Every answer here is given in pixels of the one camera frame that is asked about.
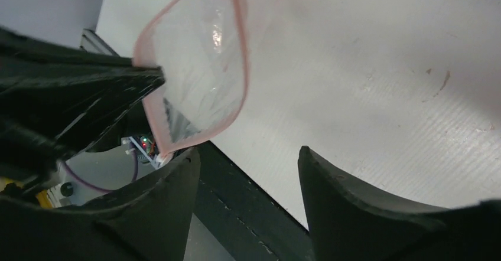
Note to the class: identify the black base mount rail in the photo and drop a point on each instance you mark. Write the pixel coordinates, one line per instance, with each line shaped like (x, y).
(243, 218)

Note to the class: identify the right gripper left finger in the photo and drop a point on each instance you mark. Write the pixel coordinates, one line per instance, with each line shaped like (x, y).
(148, 219)

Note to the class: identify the clear zip top bag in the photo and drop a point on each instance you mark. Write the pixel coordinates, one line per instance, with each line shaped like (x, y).
(204, 48)

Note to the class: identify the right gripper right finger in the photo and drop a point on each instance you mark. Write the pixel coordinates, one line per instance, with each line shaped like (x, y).
(350, 219)

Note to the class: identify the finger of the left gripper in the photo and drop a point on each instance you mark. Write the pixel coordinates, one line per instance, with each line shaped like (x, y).
(57, 102)

